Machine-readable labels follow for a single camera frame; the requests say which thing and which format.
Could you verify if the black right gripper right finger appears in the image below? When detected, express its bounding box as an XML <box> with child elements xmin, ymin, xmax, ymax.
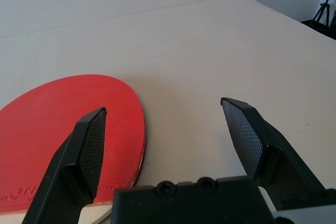
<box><xmin>220</xmin><ymin>97</ymin><xmax>329</xmax><ymax>205</ymax></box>

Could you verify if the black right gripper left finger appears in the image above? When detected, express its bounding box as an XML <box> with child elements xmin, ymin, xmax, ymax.
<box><xmin>22</xmin><ymin>106</ymin><xmax>107</xmax><ymax>224</ymax></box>

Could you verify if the red ping-pong paddle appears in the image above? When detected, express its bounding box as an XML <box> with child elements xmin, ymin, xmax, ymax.
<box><xmin>0</xmin><ymin>74</ymin><xmax>146</xmax><ymax>223</ymax></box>

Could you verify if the black tripod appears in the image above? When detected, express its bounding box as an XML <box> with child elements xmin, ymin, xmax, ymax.
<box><xmin>308</xmin><ymin>2</ymin><xmax>336</xmax><ymax>28</ymax></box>

